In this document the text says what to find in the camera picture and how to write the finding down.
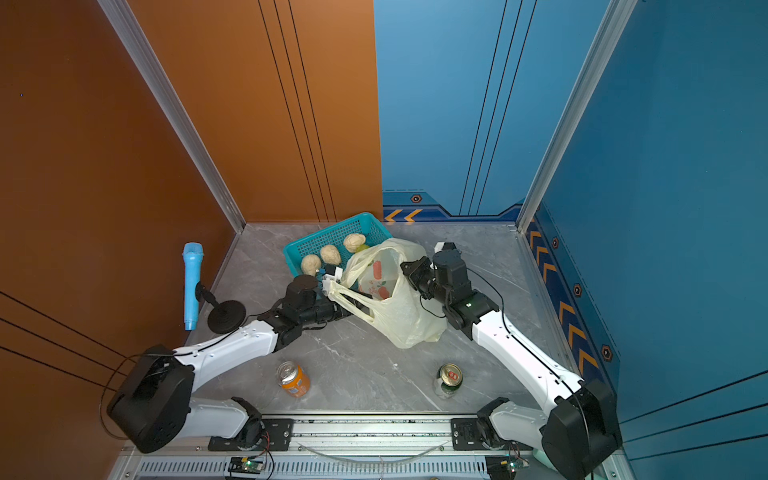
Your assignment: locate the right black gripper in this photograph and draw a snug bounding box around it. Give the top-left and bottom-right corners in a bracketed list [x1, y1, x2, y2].
[400, 256, 454, 308]

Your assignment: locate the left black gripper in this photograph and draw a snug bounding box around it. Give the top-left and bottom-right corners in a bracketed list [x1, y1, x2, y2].
[299, 289, 373, 329]

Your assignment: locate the cream plastic bag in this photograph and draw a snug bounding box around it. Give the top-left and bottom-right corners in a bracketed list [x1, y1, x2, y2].
[330, 238, 447, 349]

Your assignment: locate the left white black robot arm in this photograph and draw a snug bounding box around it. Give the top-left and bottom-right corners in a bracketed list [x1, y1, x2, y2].
[105, 275, 349, 453]

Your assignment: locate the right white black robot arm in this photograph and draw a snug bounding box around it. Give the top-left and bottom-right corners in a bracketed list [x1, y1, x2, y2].
[400, 242, 623, 479]

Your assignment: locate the teal plastic basket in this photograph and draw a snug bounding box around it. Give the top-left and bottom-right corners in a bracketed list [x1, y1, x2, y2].
[283, 212, 392, 276]

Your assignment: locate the orange soda can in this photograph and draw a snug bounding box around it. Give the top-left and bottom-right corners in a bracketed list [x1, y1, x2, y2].
[276, 361, 311, 398]

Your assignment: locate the black round microphone stand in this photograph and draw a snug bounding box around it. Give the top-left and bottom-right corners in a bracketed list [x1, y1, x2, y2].
[195, 282, 246, 335]

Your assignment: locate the green beer can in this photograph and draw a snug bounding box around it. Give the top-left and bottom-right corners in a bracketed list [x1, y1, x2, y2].
[433, 363, 464, 399]

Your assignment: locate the light blue microphone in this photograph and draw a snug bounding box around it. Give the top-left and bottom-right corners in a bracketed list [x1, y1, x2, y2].
[182, 242, 204, 331]

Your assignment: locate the small green circuit board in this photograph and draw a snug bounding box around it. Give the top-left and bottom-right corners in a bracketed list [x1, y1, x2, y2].
[227, 456, 268, 479]

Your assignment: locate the right small circuit board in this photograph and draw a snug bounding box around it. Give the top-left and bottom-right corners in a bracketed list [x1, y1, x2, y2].
[485, 456, 530, 480]

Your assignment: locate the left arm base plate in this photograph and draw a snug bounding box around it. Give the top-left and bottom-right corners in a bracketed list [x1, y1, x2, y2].
[208, 418, 294, 452]

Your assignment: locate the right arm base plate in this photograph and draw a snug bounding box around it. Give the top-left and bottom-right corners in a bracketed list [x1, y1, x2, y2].
[450, 415, 541, 451]

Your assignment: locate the aluminium front rail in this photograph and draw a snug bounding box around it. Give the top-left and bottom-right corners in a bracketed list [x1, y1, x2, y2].
[109, 413, 560, 479]

